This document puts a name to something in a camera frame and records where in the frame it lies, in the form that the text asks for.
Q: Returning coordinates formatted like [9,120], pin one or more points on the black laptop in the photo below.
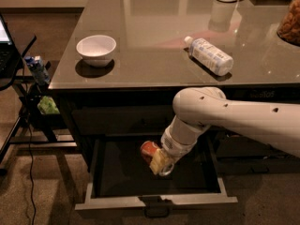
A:
[8,52]

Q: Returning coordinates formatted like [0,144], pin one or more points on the blue water bottle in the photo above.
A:
[38,70]

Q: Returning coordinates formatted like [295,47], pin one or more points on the dark drawer cabinet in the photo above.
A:
[151,61]

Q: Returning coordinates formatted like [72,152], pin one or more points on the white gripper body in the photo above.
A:
[172,147]

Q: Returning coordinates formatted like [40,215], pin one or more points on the red coke can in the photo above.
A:
[148,149]

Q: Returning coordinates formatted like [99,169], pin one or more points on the closed top drawer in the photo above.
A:
[123,120]

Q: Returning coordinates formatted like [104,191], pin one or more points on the green snack bag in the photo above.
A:
[47,106]

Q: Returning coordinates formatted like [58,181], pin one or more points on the right side lower drawers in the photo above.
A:
[237,154]

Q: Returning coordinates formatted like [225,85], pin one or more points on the snack jar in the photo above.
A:
[289,28]

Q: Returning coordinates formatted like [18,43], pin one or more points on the white ceramic bowl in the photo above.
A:
[96,51]

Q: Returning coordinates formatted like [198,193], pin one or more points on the open middle drawer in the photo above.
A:
[122,184]

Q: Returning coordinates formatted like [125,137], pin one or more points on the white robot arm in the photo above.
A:
[197,109]

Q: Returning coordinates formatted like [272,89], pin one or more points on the white plastic bottle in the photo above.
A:
[216,60]

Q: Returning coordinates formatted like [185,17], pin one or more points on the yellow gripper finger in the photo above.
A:
[161,163]

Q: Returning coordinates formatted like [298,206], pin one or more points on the black side stand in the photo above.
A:
[31,126]

